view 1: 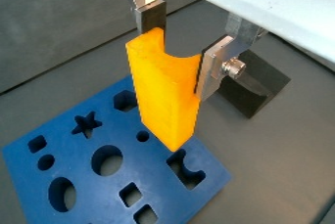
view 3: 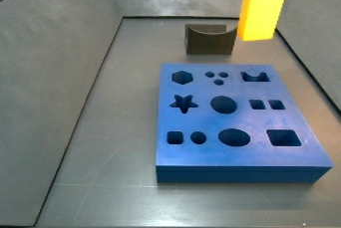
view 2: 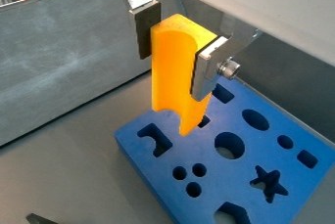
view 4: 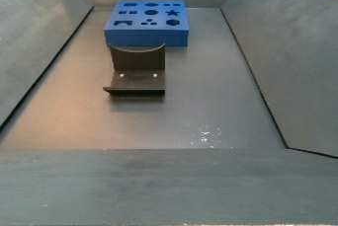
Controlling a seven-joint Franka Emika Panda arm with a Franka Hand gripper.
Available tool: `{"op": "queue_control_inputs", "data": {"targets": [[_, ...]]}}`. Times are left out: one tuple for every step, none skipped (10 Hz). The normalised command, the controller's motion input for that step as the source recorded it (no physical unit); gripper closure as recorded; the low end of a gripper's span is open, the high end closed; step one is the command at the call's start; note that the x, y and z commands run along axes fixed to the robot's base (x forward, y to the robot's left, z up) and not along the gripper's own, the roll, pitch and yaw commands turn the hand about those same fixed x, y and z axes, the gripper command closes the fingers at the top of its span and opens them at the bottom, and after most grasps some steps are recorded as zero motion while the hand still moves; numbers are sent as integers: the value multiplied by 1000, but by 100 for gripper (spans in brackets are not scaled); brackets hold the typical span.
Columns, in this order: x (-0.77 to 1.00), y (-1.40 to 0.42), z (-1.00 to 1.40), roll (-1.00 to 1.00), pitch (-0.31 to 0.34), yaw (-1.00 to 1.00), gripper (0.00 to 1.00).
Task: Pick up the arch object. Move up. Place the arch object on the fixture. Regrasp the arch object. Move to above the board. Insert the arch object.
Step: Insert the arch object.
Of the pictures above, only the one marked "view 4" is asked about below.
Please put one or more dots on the black curved fixture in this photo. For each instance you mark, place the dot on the black curved fixture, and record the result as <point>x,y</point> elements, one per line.
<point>139,71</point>

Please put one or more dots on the blue shape sorter block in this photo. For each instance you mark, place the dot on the blue shape sorter block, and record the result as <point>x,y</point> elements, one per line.
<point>147,23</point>

